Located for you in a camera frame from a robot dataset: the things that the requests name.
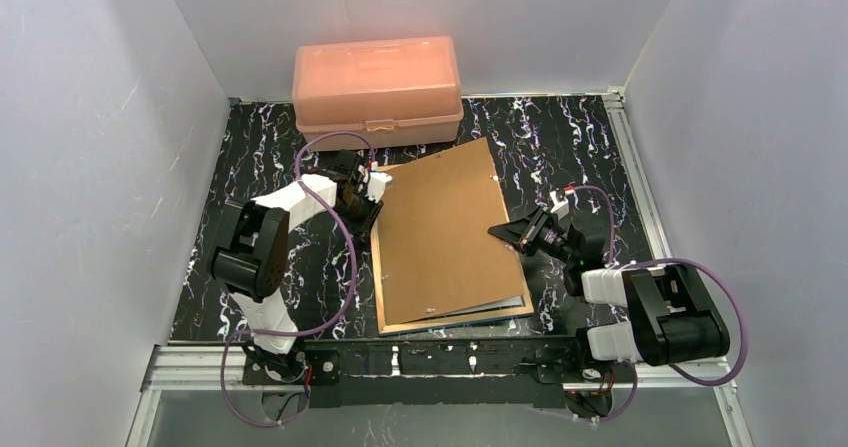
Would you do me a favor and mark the blue wooden picture frame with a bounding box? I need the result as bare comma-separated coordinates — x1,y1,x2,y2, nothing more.
368,162,535,337

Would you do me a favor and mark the brown cardboard backing board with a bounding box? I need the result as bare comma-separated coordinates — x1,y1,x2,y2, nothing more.
376,136,529,326

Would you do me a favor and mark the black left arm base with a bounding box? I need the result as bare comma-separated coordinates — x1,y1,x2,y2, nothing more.
242,345,340,422

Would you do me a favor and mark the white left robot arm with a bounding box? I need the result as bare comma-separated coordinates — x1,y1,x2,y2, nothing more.
208,151,393,355

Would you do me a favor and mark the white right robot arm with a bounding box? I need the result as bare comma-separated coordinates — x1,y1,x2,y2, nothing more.
488,208,731,366

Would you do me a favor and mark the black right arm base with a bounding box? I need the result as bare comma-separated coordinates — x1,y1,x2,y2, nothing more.
526,347,639,424

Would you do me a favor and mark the translucent pink plastic storage box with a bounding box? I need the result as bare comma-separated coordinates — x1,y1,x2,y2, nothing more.
292,36,464,151

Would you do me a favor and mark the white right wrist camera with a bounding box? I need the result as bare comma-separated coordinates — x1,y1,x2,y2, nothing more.
550,187,574,224

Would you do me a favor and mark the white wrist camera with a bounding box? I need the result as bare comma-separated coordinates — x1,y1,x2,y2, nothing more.
550,187,574,224
365,170,393,203

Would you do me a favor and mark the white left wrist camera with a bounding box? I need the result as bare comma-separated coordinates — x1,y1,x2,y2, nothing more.
365,170,393,203

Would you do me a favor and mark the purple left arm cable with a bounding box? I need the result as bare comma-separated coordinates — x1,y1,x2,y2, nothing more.
219,131,379,430

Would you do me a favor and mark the aluminium right side rail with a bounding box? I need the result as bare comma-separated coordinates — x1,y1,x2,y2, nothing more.
600,88,674,258

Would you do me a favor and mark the aluminium rail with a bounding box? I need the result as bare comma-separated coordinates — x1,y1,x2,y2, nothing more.
127,338,753,446
600,88,674,258

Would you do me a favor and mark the aluminium front rail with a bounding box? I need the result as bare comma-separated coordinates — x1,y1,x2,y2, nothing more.
127,338,753,446

